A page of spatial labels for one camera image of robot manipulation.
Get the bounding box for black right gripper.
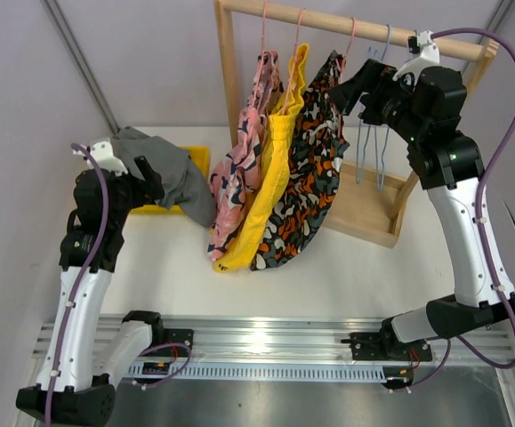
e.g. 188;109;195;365
327;59;427;145

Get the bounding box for grey shorts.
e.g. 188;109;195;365
111;126;216;229

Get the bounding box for pink hanger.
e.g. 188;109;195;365
336;17;357;83
281;7;306;116
250;1;272;121

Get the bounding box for blue hanger with grey shorts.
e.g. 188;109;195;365
355;47;382;184

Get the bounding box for orange camouflage shorts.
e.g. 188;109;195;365
250;51;349;270

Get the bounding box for yellow shorts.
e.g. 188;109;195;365
212;44;310;273

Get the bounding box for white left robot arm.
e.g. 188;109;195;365
16;156;165;426

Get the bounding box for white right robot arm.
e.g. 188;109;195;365
328;60;515;359

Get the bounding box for pink patterned shorts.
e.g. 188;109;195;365
207;50;284;262

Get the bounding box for yellow plastic tray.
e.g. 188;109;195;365
131;146;211;215

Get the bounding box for wooden clothes rack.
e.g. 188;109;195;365
213;1;499;248

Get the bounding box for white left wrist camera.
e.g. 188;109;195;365
71;138;128;176

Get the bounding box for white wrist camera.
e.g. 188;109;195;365
392;30;440;83
71;138;128;176

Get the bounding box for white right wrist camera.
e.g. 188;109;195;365
392;30;440;83

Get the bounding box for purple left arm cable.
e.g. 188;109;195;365
43;141;192;427

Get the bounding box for aluminium corner post right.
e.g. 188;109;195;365
485;0;515;33

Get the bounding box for aluminium corner post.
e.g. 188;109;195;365
485;0;515;33
41;0;120;133

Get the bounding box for aluminium corner post left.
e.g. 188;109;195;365
41;0;120;133

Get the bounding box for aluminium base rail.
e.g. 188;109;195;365
32;315;515;383

